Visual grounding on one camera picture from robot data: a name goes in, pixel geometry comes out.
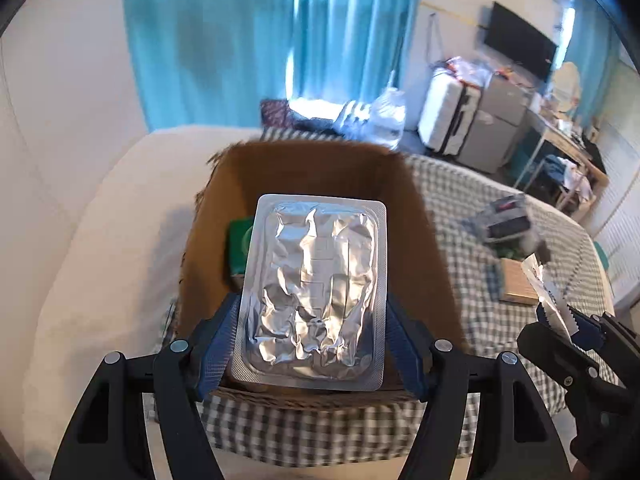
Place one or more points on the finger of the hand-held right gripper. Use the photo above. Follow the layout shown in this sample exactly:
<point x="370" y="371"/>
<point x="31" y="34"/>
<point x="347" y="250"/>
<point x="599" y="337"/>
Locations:
<point x="617" y="342"/>
<point x="555" y="352"/>

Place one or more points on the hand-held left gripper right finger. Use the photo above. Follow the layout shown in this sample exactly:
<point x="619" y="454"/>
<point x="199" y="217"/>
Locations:
<point x="407" y="347"/>

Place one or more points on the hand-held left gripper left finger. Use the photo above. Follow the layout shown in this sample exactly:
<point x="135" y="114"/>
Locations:
<point x="220" y="342"/>

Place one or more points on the white serrated wrapper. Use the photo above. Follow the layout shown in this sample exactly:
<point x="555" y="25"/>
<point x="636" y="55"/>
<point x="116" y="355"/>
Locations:
<point x="547" y="290"/>

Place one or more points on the silver blister pack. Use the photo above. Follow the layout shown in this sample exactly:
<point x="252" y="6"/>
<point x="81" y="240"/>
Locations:
<point x="312" y="290"/>

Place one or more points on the small brown cardboard box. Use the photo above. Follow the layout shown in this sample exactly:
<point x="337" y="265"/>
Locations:
<point x="520" y="282"/>

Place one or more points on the green packet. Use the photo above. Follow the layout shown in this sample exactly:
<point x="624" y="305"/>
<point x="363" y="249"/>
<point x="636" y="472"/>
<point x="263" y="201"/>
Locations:
<point x="241" y="247"/>

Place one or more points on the dark wrapped packet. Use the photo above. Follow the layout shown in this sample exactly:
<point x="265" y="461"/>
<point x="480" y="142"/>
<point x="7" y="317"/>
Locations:
<point x="507" y="225"/>

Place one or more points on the grey checked blanket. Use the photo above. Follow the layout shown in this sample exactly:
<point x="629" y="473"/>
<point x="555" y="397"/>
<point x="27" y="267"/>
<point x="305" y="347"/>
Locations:
<point x="450" y="200"/>

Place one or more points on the chair with clothes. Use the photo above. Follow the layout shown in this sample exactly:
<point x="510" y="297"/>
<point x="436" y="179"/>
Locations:
<point x="580" y="185"/>

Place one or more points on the wooden desk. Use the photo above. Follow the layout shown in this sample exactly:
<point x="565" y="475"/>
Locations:
<point x="565" y="142"/>

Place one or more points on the grey mini fridge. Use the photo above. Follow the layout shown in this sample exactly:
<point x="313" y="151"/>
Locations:
<point x="492" y="125"/>

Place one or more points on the white suitcase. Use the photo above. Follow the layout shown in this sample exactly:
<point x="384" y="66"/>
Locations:
<point x="447" y="110"/>

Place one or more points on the oval mirror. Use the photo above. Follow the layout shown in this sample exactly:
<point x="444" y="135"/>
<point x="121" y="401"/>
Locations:
<point x="566" y="85"/>

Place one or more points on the white plastic bag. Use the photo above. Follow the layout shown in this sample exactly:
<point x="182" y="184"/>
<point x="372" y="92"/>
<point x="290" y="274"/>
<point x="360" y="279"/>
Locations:
<point x="467" y="71"/>

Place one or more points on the blue curtain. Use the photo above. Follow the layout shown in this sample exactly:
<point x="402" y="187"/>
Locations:
<point x="225" y="35"/>

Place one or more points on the black television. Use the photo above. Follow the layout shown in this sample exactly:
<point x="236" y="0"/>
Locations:
<point x="520" y="42"/>

